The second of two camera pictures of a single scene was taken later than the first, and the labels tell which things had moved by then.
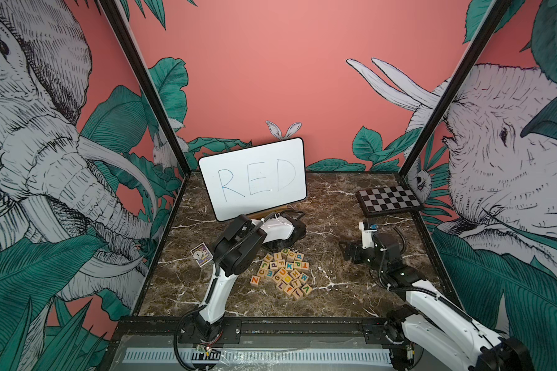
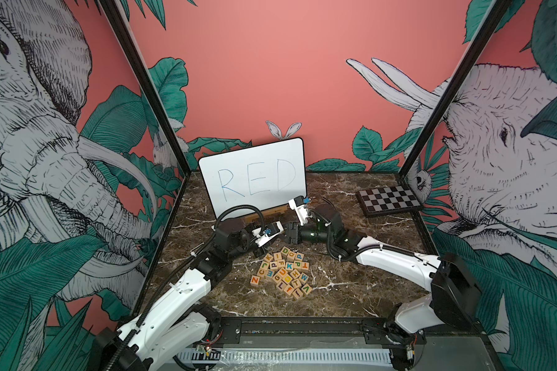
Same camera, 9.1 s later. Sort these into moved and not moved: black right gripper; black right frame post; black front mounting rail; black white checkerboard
Moved: black right gripper
Not moved: black front mounting rail; black right frame post; black white checkerboard
